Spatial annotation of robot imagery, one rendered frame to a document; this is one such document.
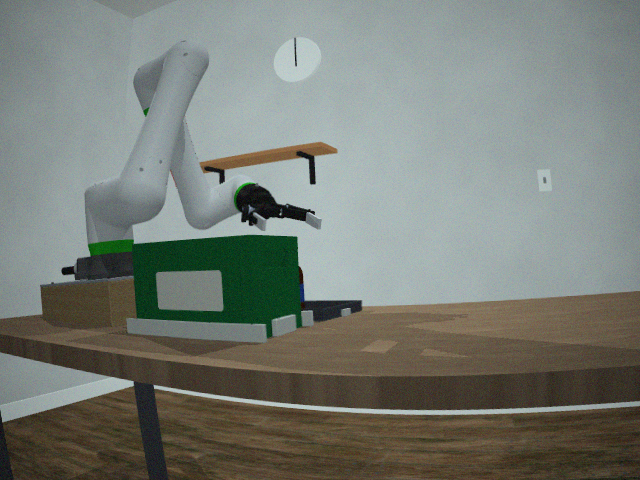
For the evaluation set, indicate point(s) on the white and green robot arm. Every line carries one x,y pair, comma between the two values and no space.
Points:
139,192

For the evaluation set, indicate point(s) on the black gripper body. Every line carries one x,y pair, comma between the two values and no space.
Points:
260,196

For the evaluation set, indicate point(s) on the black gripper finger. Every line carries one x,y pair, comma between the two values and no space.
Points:
297,213
253,217

